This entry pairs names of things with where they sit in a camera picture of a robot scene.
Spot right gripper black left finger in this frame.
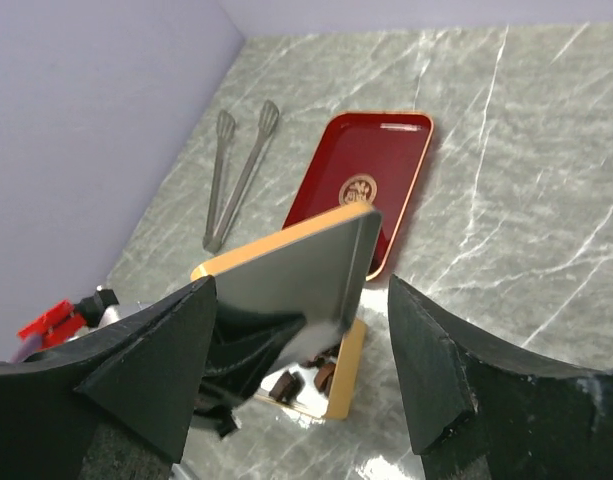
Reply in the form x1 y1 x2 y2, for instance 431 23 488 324
0 277 217 479

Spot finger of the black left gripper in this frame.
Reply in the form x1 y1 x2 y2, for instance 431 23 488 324
192 304 306 438

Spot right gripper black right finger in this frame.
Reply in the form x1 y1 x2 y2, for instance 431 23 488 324
388 276 613 479

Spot dark chocolate piece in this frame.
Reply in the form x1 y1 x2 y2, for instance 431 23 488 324
269 370 304 404

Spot round decorated chocolate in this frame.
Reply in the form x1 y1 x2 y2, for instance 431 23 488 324
313 362 336 393

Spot silver tin lid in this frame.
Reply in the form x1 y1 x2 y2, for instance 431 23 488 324
189 201 383 364

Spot metal serving tongs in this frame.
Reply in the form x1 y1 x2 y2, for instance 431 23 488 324
201 98 281 254

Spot gold tin box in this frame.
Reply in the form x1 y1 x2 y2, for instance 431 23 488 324
255 318 367 420

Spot red rectangular tray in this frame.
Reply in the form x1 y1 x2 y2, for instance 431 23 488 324
283 111 434 281

